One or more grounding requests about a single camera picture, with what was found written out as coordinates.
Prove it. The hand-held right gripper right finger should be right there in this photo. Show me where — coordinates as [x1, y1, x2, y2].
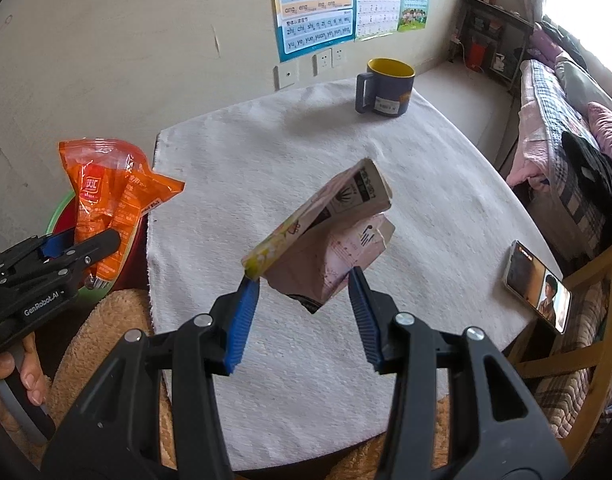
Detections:
[348, 266, 571, 480]

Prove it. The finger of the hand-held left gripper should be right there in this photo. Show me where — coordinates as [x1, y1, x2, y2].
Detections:
[0, 229, 78, 274]
[55, 230, 122, 286]

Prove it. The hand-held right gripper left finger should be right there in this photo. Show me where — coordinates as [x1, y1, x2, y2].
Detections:
[41, 277, 261, 480]

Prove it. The red basin green rim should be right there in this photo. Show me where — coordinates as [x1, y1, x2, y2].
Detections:
[46, 192, 149, 286]

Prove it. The orange snack bag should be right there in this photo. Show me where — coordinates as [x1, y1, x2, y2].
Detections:
[58, 137, 187, 288]

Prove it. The pink paper carton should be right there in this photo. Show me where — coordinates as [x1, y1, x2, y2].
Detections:
[241, 158, 397, 315]

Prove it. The person's left hand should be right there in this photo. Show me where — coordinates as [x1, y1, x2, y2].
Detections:
[0, 335, 52, 406]

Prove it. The smartphone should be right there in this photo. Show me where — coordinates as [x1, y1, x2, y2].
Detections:
[503, 240, 572, 335]

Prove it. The white table cloth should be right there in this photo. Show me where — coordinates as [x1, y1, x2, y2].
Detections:
[146, 78, 561, 471]

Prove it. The plaid seat cushion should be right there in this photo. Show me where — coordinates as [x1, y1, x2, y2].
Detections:
[530, 280, 612, 441]

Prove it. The blue mug yellow inside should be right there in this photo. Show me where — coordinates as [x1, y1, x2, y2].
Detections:
[355, 58, 417, 117]

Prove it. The wooden chair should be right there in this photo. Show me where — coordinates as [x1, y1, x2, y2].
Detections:
[506, 245, 612, 466]

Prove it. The black clothing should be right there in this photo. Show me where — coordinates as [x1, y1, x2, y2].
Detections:
[560, 131, 612, 216]

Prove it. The bed with plaid sheet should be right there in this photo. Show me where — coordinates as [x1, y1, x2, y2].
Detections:
[506, 57, 612, 261]

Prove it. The pink quilt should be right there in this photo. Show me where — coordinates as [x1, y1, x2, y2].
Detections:
[586, 101, 612, 171]

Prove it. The white pillow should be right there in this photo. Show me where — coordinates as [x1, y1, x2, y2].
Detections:
[556, 60, 611, 118]

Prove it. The purple blanket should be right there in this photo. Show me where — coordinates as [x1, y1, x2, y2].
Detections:
[528, 22, 574, 68]

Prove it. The dark shelf table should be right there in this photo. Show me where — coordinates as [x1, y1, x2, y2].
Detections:
[448, 0, 534, 96]

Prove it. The window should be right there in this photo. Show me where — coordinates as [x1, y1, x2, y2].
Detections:
[543, 0, 612, 76]

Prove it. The white blank wall plate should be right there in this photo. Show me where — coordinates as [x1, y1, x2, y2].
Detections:
[273, 63, 299, 92]

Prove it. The blue letter wall poster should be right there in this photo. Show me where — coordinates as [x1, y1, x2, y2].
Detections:
[269, 0, 357, 63]

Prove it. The white chart wall poster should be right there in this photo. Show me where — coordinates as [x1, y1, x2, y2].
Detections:
[354, 0, 407, 42]

